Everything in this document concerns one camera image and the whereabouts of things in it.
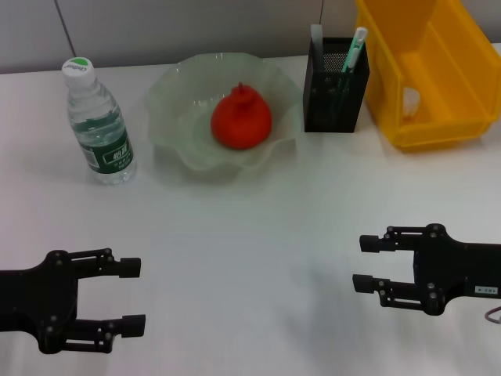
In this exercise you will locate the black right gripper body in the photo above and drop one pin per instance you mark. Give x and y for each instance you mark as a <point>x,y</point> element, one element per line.
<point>458,270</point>

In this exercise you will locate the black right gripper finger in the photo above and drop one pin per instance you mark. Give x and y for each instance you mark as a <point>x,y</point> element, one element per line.
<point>364,284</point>
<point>370,243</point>

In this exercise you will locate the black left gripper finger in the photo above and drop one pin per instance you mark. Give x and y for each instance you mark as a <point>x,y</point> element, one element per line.
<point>133,325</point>
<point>129,267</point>

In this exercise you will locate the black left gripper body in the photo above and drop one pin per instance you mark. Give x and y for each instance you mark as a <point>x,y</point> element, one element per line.
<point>39,297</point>

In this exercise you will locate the clear water bottle green label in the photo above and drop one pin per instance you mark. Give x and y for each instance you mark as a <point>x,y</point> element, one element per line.
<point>109,156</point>

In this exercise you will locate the red pumpkin-shaped toy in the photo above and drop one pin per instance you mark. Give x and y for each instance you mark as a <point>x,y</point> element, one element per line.
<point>240,121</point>

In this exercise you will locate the green utility knife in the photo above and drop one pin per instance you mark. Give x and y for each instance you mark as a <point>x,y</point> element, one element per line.
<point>354,51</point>

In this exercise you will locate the grey marker pen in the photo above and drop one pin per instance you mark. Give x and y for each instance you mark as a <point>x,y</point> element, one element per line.
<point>318,47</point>

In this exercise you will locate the black mesh pen holder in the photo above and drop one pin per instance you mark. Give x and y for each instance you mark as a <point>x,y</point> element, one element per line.
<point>329,113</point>

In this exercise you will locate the green glass fruit plate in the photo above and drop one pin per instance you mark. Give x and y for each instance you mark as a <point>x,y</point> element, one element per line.
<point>180,129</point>

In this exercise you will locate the yellow plastic bin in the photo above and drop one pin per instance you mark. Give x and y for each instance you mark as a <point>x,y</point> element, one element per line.
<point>450,98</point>

